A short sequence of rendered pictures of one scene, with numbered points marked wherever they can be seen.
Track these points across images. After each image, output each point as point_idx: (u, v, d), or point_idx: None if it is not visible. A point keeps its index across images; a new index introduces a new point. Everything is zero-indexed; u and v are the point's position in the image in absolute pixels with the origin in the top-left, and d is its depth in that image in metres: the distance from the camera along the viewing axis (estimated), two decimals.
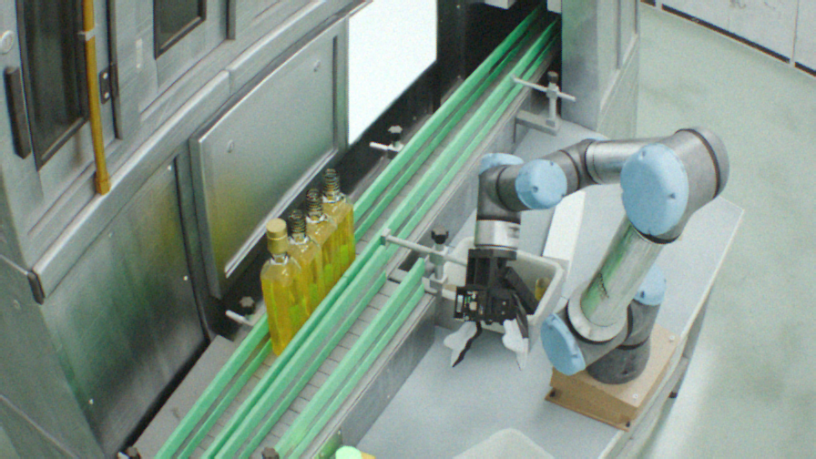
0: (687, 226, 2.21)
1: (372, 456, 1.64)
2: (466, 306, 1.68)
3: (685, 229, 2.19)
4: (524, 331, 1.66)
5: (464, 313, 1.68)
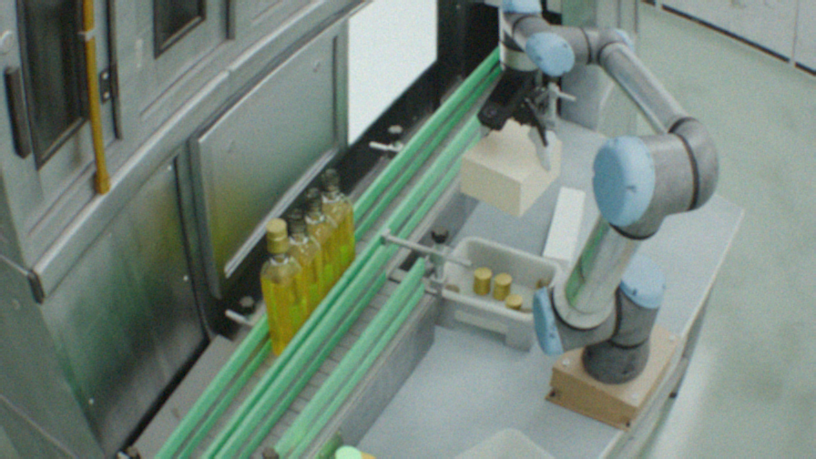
0: (531, 197, 1.80)
1: (372, 456, 1.64)
2: (539, 102, 1.78)
3: (525, 201, 1.78)
4: None
5: (540, 107, 1.79)
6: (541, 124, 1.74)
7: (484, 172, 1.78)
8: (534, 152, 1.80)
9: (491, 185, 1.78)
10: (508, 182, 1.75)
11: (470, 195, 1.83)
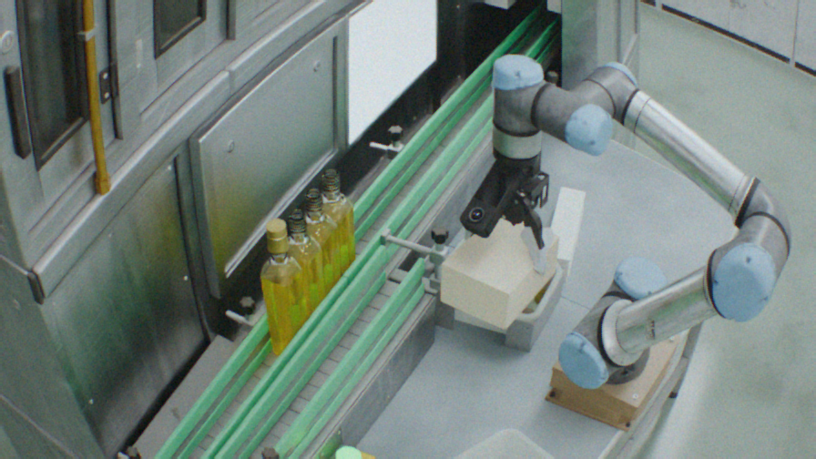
0: (520, 305, 1.59)
1: (372, 456, 1.64)
2: None
3: (513, 312, 1.57)
4: None
5: (537, 199, 1.58)
6: (536, 223, 1.53)
7: (468, 282, 1.57)
8: (526, 254, 1.59)
9: (474, 296, 1.57)
10: (494, 294, 1.54)
11: (451, 305, 1.62)
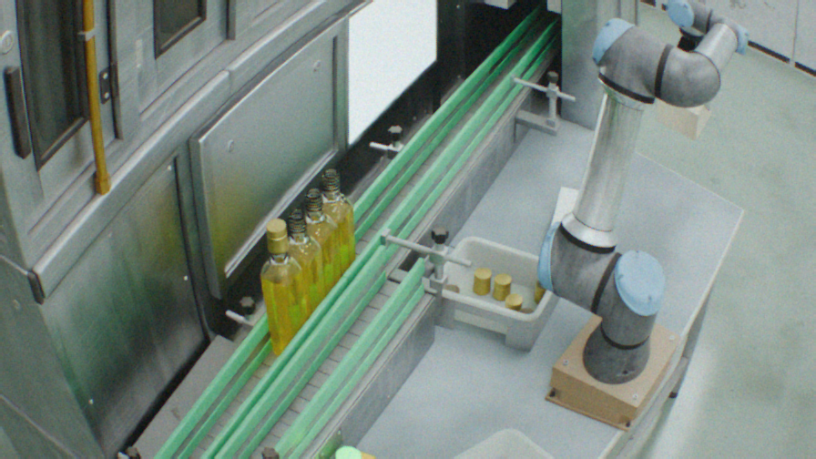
0: (699, 127, 2.02)
1: (372, 456, 1.64)
2: None
3: (698, 130, 2.00)
4: None
5: None
6: None
7: (673, 107, 2.00)
8: None
9: (678, 117, 2.01)
10: (689, 115, 1.98)
11: (663, 123, 2.05)
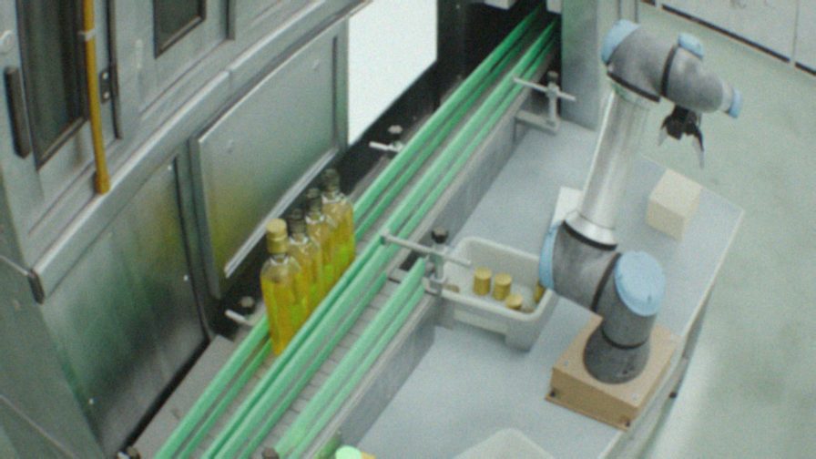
0: (686, 226, 2.21)
1: (372, 456, 1.64)
2: None
3: (684, 229, 2.19)
4: (663, 125, 2.15)
5: (696, 123, 2.13)
6: (700, 135, 2.07)
7: (662, 209, 2.19)
8: (688, 195, 2.21)
9: (665, 219, 2.19)
10: (677, 217, 2.17)
11: (650, 225, 2.24)
